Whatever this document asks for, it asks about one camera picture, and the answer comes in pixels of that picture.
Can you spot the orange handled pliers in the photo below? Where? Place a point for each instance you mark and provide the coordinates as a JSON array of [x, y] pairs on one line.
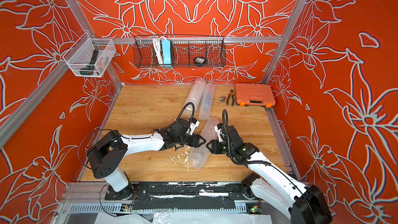
[[231, 98]]

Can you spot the aluminium frame post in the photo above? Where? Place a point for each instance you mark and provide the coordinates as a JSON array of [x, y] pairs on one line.
[[297, 9], [84, 24]]

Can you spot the clear acrylic box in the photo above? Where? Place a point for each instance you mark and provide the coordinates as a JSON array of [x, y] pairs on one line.
[[79, 55]]

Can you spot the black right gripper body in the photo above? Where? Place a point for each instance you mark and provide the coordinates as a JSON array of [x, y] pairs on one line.
[[224, 150]]

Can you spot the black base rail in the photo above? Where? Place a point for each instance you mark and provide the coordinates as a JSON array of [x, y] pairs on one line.
[[209, 196]]

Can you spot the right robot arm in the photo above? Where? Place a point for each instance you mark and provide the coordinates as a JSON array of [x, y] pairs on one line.
[[300, 203]]

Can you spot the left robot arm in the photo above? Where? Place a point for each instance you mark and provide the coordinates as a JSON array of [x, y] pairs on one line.
[[105, 156]]

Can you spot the light blue box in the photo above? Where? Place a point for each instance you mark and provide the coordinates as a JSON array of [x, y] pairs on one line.
[[167, 50]]

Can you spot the aluminium frame post right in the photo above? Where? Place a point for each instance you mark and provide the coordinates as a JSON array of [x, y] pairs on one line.
[[297, 9]]

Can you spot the bubble wrap sheet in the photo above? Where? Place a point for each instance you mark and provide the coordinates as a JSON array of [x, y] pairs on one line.
[[198, 156]]

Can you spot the orange tool case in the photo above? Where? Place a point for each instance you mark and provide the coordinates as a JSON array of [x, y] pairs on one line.
[[254, 95]]

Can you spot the aluminium horizontal back bar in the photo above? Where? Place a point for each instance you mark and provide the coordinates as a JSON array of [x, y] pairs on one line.
[[227, 40]]

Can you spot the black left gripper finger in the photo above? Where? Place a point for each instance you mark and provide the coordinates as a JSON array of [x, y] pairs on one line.
[[199, 138], [199, 143]]

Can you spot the black wire basket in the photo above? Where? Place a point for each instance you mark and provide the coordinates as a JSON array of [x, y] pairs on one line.
[[148, 54]]

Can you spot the aluminium frame post left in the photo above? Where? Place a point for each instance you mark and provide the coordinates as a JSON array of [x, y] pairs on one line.
[[84, 24]]

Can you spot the aluminium left side bar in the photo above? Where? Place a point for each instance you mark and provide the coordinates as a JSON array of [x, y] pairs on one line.
[[13, 123]]

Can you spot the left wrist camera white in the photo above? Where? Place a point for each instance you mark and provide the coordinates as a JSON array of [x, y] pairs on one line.
[[193, 125]]

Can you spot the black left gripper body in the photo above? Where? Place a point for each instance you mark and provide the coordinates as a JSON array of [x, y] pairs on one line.
[[181, 141]]

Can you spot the small black device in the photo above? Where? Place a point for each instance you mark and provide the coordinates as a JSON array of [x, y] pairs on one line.
[[199, 61]]

